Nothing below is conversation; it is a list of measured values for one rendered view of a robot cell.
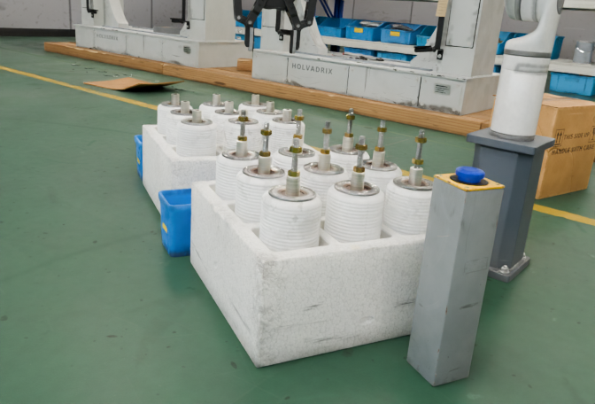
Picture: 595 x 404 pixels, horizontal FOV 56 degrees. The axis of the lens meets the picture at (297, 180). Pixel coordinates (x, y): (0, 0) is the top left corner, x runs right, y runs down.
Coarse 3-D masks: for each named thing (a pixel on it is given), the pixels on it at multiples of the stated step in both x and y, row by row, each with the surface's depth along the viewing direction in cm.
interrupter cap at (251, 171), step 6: (246, 168) 99; (252, 168) 99; (270, 168) 100; (276, 168) 100; (246, 174) 96; (252, 174) 96; (258, 174) 96; (270, 174) 98; (276, 174) 97; (282, 174) 97
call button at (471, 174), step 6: (456, 168) 80; (462, 168) 79; (468, 168) 80; (474, 168) 80; (456, 174) 79; (462, 174) 78; (468, 174) 77; (474, 174) 77; (480, 174) 78; (462, 180) 79; (468, 180) 78; (474, 180) 78; (480, 180) 79
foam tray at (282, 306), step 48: (192, 192) 113; (192, 240) 116; (240, 240) 88; (384, 240) 91; (240, 288) 90; (288, 288) 84; (336, 288) 88; (384, 288) 92; (240, 336) 91; (288, 336) 86; (336, 336) 90; (384, 336) 95
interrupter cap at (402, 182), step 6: (396, 180) 99; (402, 180) 99; (408, 180) 100; (426, 180) 100; (402, 186) 95; (408, 186) 96; (414, 186) 97; (420, 186) 97; (426, 186) 96; (432, 186) 97
